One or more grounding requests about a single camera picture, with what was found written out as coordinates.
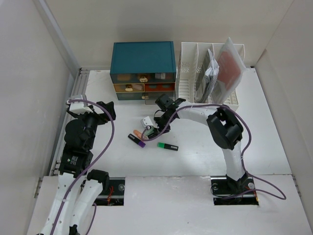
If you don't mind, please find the yellow black highlighter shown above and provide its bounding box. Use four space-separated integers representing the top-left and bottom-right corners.
148 131 159 139

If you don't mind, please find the orange highlighter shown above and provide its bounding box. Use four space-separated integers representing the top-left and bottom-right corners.
133 130 143 139

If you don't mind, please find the purple black highlighter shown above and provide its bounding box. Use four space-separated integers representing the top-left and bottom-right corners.
128 134 146 148

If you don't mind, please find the clear zip pouch red card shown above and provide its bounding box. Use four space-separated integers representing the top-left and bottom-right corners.
211 38 246 104

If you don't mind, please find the white four-slot file rack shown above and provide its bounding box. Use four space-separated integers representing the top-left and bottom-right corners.
176 42 246 115

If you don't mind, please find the orange drawer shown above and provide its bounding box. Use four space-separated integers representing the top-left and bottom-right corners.
142 83 175 105

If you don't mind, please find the teal desktop drawer cabinet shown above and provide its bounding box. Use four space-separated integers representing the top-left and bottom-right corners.
109 41 177 105

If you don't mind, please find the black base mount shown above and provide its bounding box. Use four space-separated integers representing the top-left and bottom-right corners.
210 175 259 206
95 178 125 206

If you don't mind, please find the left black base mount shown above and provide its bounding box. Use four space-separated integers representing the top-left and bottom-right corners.
95 178 125 206

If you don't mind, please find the yellow drawer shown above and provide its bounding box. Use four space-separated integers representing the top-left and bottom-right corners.
113 83 145 93

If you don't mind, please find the green black highlighter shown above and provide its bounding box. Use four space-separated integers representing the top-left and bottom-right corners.
157 142 179 151

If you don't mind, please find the aluminium rail frame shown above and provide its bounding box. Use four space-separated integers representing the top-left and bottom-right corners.
47 68 90 176

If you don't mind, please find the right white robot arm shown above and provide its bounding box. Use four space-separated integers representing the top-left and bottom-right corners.
148 94 247 193

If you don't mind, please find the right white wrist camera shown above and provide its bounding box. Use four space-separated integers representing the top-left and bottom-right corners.
140 116 154 128

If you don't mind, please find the grey spiral setup guide booklet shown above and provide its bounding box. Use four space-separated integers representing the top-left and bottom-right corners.
195 49 219 103

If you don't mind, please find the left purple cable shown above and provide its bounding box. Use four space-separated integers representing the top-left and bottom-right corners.
47 99 115 235

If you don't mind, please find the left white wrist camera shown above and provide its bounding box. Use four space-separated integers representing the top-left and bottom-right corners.
67 94 91 115

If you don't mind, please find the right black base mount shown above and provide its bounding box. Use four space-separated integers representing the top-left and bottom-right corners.
210 175 259 206

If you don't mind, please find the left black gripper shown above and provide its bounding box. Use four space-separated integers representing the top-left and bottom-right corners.
68 101 115 149

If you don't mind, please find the mint green highlighter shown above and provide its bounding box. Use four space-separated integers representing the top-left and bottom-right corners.
144 127 155 139

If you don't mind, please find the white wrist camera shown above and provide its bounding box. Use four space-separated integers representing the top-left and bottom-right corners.
67 94 91 115
140 116 154 128

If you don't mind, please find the teal drawer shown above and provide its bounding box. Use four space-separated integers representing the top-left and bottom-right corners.
110 72 176 84
116 92 145 100

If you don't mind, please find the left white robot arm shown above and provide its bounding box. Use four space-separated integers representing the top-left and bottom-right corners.
40 96 116 235

